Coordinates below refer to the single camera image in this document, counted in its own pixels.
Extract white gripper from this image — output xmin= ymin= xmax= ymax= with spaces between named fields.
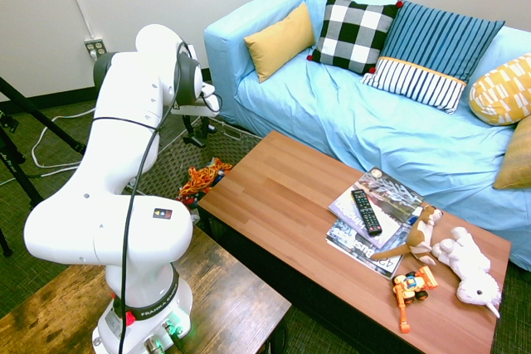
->
xmin=171 ymin=95 xmax=222 ymax=139

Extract black gamepad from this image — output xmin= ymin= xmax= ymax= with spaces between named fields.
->
xmin=182 ymin=123 xmax=218 ymax=149

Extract grey woven basket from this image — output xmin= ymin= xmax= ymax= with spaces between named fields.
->
xmin=124 ymin=115 xmax=264 ymax=206

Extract plain mustard pillow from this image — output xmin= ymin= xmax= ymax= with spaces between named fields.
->
xmin=243 ymin=1 xmax=318 ymax=84

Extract reddish wooden coffee table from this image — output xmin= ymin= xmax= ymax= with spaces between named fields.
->
xmin=197 ymin=129 xmax=512 ymax=354

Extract dark rustic wooden table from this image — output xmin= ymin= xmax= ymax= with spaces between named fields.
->
xmin=0 ymin=225 xmax=293 ymax=354

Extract black white checked pillow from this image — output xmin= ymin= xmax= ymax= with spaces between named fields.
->
xmin=306 ymin=0 xmax=405 ymax=76

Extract black TV remote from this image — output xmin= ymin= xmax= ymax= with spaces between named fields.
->
xmin=350 ymin=188 xmax=383 ymax=237

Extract light blue sofa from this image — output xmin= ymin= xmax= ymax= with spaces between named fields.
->
xmin=202 ymin=0 xmax=531 ymax=272

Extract business magazine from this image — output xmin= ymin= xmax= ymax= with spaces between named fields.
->
xmin=325 ymin=216 xmax=406 ymax=281

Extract magazine with landscape cover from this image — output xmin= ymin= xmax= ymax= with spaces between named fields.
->
xmin=328 ymin=166 xmax=425 ymax=250

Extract white navy striped pillow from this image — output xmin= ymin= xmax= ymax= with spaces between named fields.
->
xmin=359 ymin=56 xmax=468 ymax=115

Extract brown kangaroo plush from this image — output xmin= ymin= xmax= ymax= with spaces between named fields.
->
xmin=370 ymin=203 xmax=445 ymax=267

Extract blue striped pillow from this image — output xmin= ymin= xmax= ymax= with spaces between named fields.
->
xmin=375 ymin=0 xmax=506 ymax=84

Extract orange toy excavator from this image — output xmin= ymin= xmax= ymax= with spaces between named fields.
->
xmin=391 ymin=265 xmax=440 ymax=334

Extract yellow white patterned pillow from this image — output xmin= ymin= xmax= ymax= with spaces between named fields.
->
xmin=468 ymin=53 xmax=531 ymax=127

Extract white unicorn plush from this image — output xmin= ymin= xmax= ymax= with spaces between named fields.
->
xmin=431 ymin=225 xmax=504 ymax=319

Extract mustard woven pillow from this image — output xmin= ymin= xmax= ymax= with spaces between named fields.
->
xmin=492 ymin=115 xmax=531 ymax=192

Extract orange yellow rope toy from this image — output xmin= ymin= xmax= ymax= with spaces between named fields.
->
xmin=178 ymin=158 xmax=234 ymax=206

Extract black camera tripod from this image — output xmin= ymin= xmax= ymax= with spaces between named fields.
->
xmin=0 ymin=75 xmax=88 ymax=258

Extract white floor cable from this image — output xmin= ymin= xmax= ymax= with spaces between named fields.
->
xmin=0 ymin=105 xmax=98 ymax=187

